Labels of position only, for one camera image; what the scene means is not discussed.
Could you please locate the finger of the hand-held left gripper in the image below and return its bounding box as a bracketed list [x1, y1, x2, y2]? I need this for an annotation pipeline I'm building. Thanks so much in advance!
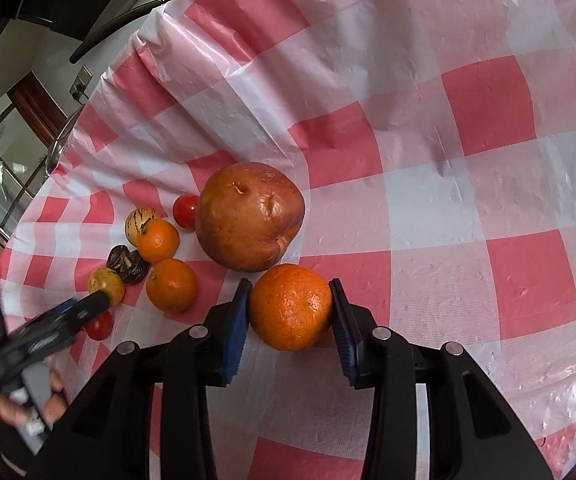
[42, 290, 115, 345]

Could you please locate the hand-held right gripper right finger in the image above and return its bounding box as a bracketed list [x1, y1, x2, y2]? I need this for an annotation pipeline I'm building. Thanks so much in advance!
[328, 278, 555, 480]

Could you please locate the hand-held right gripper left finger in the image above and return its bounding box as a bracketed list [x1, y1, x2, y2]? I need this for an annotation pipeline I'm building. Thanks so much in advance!
[25, 278, 254, 480]

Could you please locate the small red tomato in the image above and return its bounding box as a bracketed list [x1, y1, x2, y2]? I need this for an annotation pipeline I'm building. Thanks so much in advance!
[172, 195, 200, 230]
[83, 310, 114, 341]

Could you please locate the large orange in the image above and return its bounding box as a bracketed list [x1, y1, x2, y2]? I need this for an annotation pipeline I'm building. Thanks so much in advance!
[248, 263, 334, 352]

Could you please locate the small mandarin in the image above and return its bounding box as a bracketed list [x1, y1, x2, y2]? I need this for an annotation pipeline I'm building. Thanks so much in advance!
[145, 258, 198, 312]
[136, 218, 181, 264]

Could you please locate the person's left hand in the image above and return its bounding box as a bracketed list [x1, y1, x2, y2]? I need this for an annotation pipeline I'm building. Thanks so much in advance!
[0, 370, 69, 431]

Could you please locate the red white checked tablecloth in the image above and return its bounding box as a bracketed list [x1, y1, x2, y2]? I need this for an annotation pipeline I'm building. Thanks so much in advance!
[0, 0, 576, 480]

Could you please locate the wooden window frame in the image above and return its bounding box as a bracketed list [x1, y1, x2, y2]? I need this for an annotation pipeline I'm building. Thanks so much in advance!
[8, 72, 71, 147]

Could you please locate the wall socket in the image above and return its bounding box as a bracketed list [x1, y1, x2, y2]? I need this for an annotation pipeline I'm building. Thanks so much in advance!
[69, 66, 93, 102]

